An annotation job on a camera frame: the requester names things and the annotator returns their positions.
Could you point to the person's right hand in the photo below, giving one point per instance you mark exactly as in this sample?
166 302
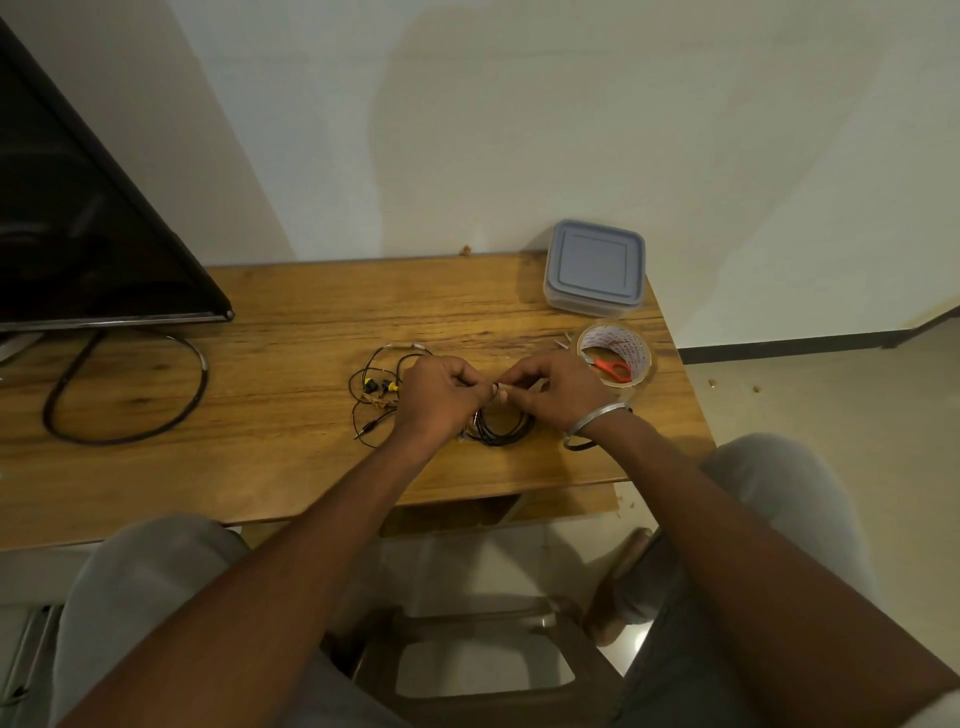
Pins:
562 390

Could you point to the person's left hand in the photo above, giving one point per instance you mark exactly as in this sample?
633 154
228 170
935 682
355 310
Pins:
439 397

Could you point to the orange scissors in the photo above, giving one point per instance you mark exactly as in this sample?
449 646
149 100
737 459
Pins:
616 370

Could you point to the brown packing tape roll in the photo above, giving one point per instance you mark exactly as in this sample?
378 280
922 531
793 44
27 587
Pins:
637 352

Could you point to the grey lidded plastic container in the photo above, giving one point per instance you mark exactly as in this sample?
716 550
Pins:
594 264

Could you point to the person's right forearm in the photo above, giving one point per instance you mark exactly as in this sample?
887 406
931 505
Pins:
750 555

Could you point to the person's left forearm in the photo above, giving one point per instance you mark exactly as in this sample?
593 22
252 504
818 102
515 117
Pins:
262 585

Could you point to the person's right leg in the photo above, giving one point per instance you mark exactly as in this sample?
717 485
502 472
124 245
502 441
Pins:
787 495

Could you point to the person's leg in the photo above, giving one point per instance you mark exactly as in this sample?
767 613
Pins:
135 577
787 495

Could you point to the person's left leg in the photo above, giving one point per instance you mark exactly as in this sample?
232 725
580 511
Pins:
135 577

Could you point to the person's white shirt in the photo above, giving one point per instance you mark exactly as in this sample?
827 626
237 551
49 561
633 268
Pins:
941 712

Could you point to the small grey scrap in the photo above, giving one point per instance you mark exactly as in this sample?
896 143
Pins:
564 343

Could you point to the black television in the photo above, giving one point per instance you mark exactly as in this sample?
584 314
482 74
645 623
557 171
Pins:
75 240

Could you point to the silver television stand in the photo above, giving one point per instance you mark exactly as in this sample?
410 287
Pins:
19 345

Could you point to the metal floor rail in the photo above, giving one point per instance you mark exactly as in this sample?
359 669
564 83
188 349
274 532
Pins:
34 652

